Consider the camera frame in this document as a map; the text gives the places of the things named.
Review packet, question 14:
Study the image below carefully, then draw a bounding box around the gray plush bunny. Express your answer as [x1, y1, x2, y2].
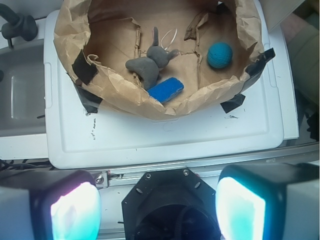
[125, 26, 179, 91]

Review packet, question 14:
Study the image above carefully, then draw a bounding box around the blue sponge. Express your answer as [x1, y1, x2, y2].
[147, 77, 184, 104]

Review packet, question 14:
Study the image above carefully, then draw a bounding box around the aluminium frame rail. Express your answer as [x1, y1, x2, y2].
[87, 142, 320, 188]

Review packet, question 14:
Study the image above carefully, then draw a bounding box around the gray plastic bin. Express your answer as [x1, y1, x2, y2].
[0, 39, 46, 137]

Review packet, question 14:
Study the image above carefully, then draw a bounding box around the teal yarn ball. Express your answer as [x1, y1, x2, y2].
[207, 42, 233, 69]

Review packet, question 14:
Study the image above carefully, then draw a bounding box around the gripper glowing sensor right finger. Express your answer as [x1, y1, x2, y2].
[215, 163, 320, 240]

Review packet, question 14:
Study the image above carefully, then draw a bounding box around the white plastic lid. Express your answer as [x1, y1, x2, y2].
[43, 11, 299, 169]

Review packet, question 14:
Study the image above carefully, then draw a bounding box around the black tape strip right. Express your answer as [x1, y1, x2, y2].
[240, 48, 276, 93]

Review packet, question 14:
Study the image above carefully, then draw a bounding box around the black tape piece lower right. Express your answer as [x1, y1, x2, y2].
[220, 94, 246, 114]

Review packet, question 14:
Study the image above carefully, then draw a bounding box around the black tape strip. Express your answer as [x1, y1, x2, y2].
[66, 49, 103, 114]
[240, 48, 276, 93]

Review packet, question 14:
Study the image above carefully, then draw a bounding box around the black tape strip left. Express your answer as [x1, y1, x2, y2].
[66, 49, 103, 114]

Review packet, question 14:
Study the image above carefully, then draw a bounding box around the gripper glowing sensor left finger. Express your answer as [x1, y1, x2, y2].
[0, 170, 102, 240]

